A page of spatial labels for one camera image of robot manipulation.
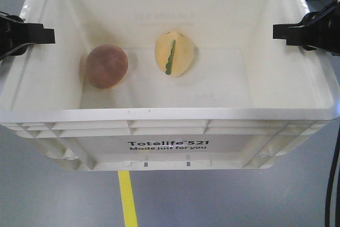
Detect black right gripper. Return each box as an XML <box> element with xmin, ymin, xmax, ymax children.
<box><xmin>273</xmin><ymin>0</ymin><xmax>339</xmax><ymax>56</ymax></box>

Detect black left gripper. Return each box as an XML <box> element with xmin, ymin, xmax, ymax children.
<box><xmin>1</xmin><ymin>12</ymin><xmax>55</xmax><ymax>61</ymax></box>

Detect white plastic tote crate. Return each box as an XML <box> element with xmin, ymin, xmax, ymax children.
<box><xmin>1</xmin><ymin>0</ymin><xmax>339</xmax><ymax>171</ymax></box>

